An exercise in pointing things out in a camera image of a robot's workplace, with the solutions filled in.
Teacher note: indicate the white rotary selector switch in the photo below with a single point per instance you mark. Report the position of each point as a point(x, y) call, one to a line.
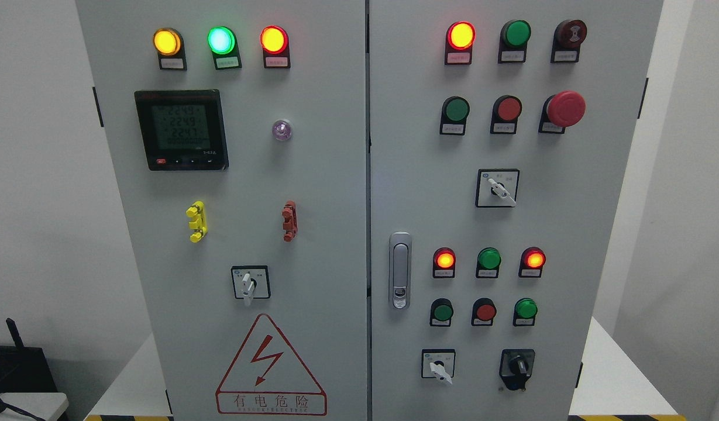
point(250, 283)

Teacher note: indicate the green lit indicator light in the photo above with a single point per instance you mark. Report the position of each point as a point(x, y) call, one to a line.
point(224, 48)

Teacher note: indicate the yellow indicator light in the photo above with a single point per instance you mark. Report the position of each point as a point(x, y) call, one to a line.
point(170, 49)

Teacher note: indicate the red lit indicator lower left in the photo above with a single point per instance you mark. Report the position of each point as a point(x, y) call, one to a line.
point(443, 263)

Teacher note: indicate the small clear lamp bulb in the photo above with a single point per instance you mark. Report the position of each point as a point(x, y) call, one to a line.
point(282, 130)

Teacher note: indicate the green push button lower left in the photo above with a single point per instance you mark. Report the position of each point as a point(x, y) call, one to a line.
point(441, 313)

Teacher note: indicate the green push button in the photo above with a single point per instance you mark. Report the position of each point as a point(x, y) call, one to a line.
point(454, 114)
point(524, 312)
point(441, 313)

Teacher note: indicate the green indicator lower middle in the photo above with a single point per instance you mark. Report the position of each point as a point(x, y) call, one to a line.
point(488, 263)

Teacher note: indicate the white rotary selector upper right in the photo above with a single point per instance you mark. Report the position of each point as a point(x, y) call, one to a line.
point(497, 188)

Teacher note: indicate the white rotary selector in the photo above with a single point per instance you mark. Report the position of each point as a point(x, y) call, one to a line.
point(497, 188)
point(438, 364)

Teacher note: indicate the green push button upper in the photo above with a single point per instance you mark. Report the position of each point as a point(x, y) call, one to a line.
point(454, 114)

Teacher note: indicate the grey left cabinet door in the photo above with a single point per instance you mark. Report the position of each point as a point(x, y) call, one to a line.
point(318, 281)

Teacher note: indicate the grey cabinet door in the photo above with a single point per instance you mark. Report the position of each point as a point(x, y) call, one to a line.
point(318, 281)
point(425, 183)

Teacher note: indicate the red push button lower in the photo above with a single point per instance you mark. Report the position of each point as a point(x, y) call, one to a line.
point(483, 313)

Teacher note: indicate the red push button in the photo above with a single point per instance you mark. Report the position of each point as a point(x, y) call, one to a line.
point(483, 313)
point(505, 115)

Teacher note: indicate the grey right cabinet door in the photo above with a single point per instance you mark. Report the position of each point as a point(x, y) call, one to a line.
point(425, 183)

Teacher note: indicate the white rotary selector lower right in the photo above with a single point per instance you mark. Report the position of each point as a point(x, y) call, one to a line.
point(438, 364)

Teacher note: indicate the red push button upper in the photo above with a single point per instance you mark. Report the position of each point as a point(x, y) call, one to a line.
point(505, 115)

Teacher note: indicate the red lit indicator lower right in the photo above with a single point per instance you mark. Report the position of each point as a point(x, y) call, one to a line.
point(531, 263)

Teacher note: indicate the red lit indicator light left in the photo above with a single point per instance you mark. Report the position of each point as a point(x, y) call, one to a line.
point(276, 47)

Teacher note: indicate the red electrical hazard warning sticker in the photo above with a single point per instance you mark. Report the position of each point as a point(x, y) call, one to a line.
point(268, 377)

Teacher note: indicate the green push button lower right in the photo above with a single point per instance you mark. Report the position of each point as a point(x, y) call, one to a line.
point(524, 312)

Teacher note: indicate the black digital power meter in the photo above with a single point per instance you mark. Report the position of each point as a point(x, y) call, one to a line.
point(182, 130)

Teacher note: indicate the red lit indicator top right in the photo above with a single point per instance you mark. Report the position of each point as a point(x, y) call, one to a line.
point(459, 43)

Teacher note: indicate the red emergency stop mushroom button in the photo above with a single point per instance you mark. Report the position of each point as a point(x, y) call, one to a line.
point(561, 110)

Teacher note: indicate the green indicator top right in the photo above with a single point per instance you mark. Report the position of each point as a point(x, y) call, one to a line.
point(513, 42)

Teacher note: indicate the dark red buzzer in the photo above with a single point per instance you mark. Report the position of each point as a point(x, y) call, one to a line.
point(567, 40)

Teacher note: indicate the white box bottom left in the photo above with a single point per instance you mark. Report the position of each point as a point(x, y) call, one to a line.
point(46, 405)

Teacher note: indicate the black router with antenna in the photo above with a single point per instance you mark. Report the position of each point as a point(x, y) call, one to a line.
point(23, 369)

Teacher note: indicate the silver cabinet door handle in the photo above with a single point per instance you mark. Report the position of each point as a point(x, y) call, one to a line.
point(399, 263)

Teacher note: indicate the black rotary knob switch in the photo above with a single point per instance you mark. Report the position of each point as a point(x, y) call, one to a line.
point(515, 367)

